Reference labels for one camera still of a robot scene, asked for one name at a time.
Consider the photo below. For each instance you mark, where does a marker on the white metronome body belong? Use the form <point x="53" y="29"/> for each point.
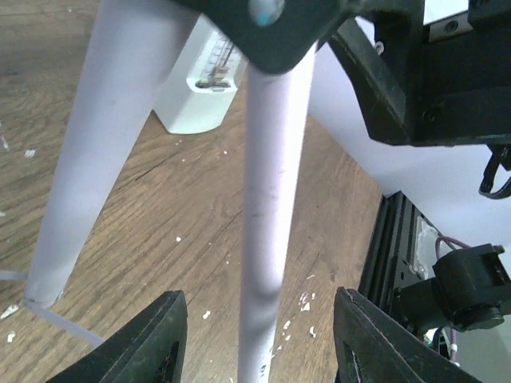
<point x="198" y="93"/>

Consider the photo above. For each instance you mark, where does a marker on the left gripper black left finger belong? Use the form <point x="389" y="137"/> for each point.
<point x="148" y="348"/>

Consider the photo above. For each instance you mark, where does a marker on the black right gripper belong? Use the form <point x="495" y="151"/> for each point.
<point x="446" y="83"/>

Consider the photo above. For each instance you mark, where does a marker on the thin metal pendulum rod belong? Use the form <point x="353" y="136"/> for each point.
<point x="227" y="52"/>

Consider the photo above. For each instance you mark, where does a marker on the black right table rail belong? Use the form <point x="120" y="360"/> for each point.
<point x="389" y="260"/>

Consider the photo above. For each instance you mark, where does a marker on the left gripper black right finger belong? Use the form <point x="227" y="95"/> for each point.
<point x="372" y="347"/>

